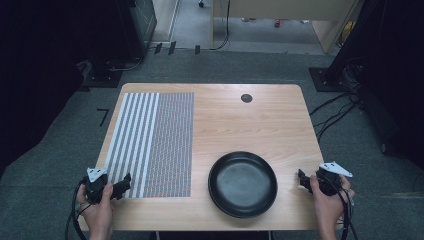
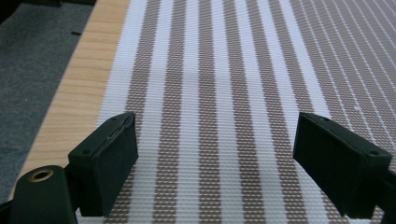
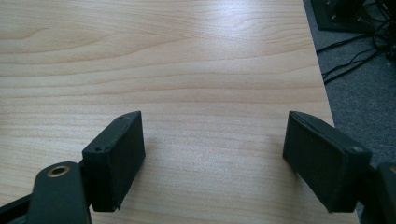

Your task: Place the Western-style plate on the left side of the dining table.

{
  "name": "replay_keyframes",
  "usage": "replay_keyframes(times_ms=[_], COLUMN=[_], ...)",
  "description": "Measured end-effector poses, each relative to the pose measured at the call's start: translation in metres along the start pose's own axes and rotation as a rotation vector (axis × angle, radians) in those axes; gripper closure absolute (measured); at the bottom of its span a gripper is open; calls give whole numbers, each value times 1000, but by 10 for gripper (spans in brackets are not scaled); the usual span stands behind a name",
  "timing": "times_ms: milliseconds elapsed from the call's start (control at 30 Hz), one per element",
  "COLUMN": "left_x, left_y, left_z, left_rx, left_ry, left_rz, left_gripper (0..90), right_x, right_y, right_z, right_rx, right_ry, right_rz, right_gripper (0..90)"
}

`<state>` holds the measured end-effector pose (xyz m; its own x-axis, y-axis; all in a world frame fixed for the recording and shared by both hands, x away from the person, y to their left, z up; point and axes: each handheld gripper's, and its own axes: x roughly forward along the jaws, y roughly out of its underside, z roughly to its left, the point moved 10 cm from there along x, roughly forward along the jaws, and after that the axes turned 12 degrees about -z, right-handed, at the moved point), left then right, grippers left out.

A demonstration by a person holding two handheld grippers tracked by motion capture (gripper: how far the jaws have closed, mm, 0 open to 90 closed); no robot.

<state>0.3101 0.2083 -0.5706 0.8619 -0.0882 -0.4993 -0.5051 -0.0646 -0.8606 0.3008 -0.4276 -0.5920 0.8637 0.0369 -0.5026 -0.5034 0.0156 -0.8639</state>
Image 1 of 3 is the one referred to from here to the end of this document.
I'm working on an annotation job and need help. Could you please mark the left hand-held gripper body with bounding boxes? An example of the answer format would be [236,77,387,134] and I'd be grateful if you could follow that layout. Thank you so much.
[85,167,110,205]

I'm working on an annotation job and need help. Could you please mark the light wooden cabinet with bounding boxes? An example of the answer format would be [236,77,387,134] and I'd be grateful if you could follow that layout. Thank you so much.
[210,0,364,55]

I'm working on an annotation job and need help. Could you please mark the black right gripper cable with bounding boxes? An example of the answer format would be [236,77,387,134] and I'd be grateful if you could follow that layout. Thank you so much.
[323,173,360,240]

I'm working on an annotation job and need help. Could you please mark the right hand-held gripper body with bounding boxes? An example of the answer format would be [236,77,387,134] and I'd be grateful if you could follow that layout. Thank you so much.
[314,161,354,197]

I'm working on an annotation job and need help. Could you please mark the bundle of black floor cables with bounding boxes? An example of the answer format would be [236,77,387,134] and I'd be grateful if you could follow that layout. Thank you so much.
[308,56,366,143]

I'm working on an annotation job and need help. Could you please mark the dark glass-fronted cabinet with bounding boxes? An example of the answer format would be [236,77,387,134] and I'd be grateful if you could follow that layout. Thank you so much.
[126,0,158,53]

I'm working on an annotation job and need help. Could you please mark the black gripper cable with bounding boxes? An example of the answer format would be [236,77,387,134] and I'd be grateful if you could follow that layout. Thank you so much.
[323,173,360,240]
[64,177,92,240]

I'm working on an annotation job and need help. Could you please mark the black stand base plate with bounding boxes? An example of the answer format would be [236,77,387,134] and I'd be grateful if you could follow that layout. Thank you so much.
[308,66,353,93]
[81,66,124,90]

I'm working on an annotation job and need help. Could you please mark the striped grey white placemat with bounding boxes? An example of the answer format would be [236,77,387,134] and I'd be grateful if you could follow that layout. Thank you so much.
[103,92,195,200]

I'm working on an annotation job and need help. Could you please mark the person's left hand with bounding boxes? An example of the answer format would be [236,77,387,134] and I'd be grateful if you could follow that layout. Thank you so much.
[76,182,115,231]

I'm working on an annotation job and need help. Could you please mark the black hanging cable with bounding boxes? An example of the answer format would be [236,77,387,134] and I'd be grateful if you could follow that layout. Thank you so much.
[209,0,232,52]

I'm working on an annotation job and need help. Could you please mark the black looped floor cable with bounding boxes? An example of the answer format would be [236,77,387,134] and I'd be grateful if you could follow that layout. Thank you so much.
[105,54,146,72]

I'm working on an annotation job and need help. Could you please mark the person's right hand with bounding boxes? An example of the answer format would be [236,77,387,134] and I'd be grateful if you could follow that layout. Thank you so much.
[308,173,356,229]

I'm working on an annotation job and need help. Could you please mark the black round plate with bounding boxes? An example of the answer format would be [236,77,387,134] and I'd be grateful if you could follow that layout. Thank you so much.
[207,150,279,220]

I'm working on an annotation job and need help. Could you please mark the yellow object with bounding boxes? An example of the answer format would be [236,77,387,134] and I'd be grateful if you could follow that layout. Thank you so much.
[338,20,357,47]

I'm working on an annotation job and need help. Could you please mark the black angled floor tape mark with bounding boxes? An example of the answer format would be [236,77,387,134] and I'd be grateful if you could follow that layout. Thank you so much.
[96,107,110,128]

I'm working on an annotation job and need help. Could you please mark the black metal stand column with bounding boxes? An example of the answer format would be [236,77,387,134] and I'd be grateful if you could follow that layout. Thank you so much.
[324,0,381,86]

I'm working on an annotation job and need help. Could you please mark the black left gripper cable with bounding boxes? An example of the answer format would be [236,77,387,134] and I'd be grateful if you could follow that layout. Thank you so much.
[64,177,92,240]

